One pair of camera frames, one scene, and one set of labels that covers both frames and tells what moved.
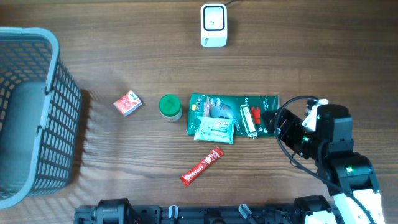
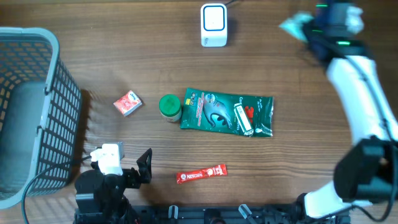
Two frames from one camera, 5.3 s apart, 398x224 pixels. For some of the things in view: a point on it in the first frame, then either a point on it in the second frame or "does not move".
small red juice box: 127,103 does not move
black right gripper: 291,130 to 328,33
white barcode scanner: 214,25 does not move
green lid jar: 170,107 does not move
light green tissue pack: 216,130 to 294,24
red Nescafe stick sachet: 216,154 to 217,170
